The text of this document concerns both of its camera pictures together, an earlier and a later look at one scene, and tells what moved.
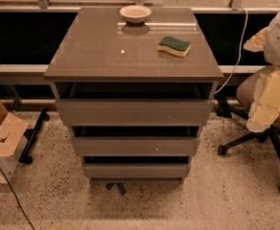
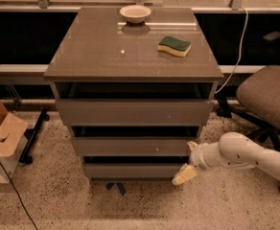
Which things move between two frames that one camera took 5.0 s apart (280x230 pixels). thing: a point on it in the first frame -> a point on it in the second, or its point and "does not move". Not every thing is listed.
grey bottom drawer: x=136 y=170 does not move
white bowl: x=135 y=13 does not move
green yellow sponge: x=179 y=48 does not move
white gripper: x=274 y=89 -> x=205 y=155
